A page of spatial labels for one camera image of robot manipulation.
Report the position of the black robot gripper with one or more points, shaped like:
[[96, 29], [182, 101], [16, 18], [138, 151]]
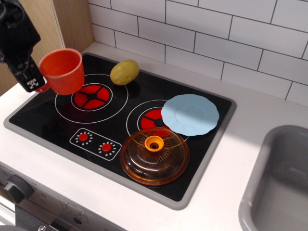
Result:
[[18, 37]]

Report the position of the red plastic cup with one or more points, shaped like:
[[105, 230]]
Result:
[[64, 71]]

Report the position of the light blue plate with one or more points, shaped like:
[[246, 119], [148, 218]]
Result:
[[190, 115]]

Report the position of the wooden side panel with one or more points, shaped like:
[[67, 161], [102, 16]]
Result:
[[60, 24]]

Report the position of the black toy stovetop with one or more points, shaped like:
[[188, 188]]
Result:
[[90, 126]]

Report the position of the yellow toy potato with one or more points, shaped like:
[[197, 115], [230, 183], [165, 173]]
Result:
[[124, 72]]

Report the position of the grey oven knob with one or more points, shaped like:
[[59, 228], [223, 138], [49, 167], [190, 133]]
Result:
[[18, 189]]

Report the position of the grey oven front panel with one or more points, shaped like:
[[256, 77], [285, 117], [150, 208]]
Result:
[[55, 209]]

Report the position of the orange transparent pot lid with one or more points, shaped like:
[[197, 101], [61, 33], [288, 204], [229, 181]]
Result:
[[154, 156]]

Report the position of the grey sink basin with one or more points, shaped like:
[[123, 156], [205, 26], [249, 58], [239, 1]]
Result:
[[276, 196]]

